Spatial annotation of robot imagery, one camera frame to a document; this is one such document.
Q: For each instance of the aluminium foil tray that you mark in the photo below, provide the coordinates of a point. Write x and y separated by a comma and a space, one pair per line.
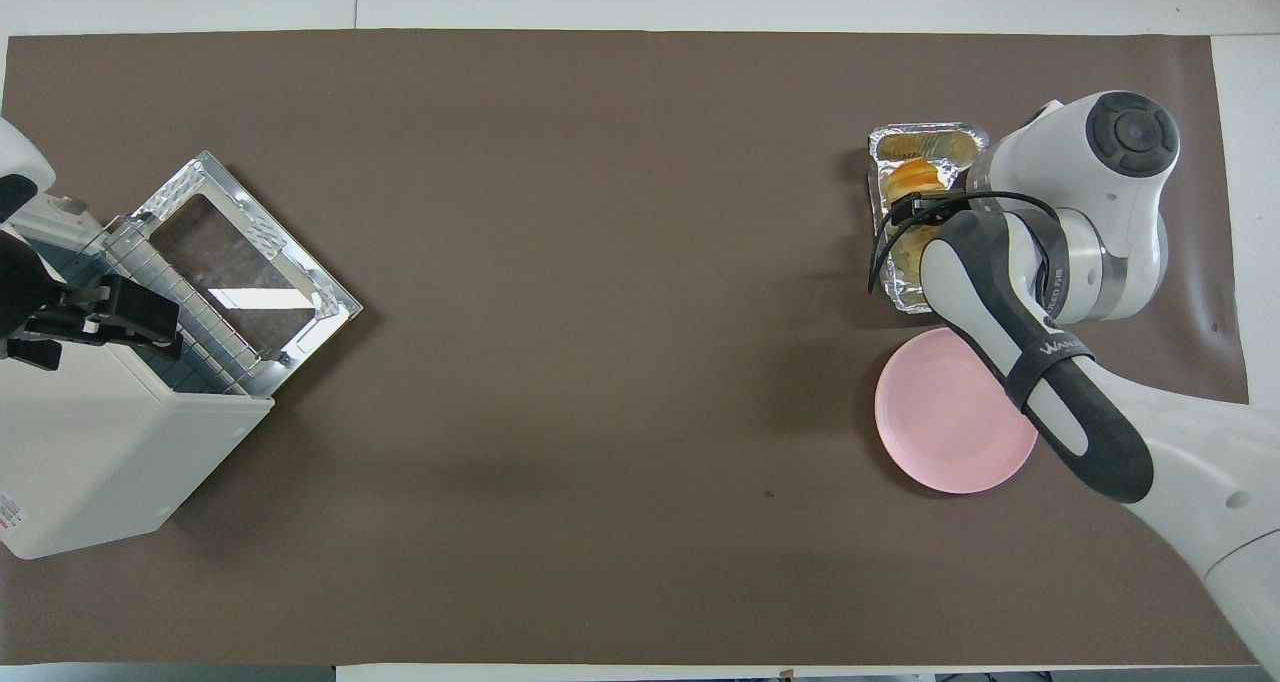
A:
925, 142

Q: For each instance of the pink round plate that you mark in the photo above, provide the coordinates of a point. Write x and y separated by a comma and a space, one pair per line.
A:
940, 422

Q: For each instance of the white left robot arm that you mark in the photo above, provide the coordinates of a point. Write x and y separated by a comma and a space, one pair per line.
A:
20, 162

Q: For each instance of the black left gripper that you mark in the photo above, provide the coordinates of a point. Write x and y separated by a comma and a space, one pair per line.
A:
30, 292

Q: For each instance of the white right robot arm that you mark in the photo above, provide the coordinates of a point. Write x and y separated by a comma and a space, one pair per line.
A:
1110, 222

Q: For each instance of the brown table mat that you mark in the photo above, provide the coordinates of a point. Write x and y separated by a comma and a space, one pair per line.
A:
600, 362

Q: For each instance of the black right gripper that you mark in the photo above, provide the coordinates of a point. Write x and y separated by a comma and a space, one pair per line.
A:
935, 207

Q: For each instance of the glass oven door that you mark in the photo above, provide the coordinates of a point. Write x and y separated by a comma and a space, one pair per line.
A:
300, 272

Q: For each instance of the cream toaster oven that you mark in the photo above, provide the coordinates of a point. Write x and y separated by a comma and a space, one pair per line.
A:
100, 452

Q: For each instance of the golden twisted bread loaf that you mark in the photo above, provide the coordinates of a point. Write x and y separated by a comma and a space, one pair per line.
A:
915, 174

